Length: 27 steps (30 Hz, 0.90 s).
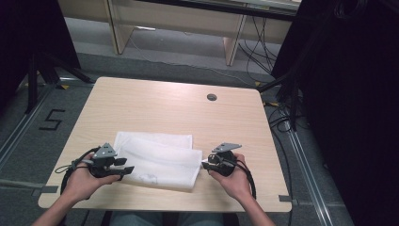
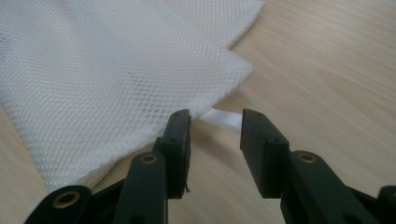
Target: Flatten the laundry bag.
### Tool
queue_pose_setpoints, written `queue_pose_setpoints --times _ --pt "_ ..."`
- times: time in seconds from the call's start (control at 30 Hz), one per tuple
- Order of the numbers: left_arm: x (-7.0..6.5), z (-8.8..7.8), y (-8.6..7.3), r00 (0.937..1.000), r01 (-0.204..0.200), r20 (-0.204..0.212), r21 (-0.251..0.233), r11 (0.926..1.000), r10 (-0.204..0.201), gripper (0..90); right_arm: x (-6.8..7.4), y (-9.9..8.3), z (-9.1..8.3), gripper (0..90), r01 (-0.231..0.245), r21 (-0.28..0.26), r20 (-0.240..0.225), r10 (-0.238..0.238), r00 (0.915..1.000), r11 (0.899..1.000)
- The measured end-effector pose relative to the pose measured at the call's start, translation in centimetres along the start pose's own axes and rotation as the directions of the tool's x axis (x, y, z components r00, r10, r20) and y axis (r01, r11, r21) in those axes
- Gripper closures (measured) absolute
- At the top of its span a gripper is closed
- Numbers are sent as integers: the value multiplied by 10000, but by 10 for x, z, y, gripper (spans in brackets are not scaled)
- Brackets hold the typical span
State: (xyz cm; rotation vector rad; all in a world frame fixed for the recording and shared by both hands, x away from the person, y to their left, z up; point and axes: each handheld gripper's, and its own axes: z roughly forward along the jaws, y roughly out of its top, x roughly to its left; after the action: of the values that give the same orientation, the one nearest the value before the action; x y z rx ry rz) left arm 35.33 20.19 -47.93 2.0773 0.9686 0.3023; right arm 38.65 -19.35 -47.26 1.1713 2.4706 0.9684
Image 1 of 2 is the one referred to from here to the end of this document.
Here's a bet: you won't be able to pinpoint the white cloth bag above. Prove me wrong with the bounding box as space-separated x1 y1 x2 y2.
112 130 203 193

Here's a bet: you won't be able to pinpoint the person's legs in jeans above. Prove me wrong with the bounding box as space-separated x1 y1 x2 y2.
108 210 226 226

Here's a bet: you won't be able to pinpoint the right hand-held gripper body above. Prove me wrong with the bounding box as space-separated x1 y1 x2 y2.
207 142 243 177

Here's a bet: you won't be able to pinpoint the black floor cables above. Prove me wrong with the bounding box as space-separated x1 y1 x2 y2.
263 99 295 226

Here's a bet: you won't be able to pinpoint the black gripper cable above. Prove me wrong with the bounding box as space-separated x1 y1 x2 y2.
230 159 258 201
54 146 102 196

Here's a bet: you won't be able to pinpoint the person's left hand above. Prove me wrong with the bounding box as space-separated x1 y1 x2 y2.
62 153 122 202

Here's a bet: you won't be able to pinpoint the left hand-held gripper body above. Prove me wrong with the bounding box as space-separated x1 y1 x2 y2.
88 142 127 180

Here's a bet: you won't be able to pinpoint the dark curtain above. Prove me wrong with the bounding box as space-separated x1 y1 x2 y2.
0 0 82 109
270 0 399 226

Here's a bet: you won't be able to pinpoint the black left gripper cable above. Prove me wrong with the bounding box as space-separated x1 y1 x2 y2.
54 146 102 196

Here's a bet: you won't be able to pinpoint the black metal stand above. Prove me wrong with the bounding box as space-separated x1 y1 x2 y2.
256 70 304 132
24 51 96 115

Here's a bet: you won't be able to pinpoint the aluminium floor rail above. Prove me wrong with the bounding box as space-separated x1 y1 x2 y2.
0 84 56 172
285 127 335 226

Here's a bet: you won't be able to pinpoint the person's right hand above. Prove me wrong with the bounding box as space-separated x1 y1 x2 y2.
208 153 254 202

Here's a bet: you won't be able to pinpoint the hanging black cables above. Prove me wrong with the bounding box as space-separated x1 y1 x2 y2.
237 14 279 77

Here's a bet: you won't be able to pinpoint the light wooden desk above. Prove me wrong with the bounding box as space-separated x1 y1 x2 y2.
57 0 303 67

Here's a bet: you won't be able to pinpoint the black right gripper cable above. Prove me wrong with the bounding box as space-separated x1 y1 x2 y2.
230 159 258 201

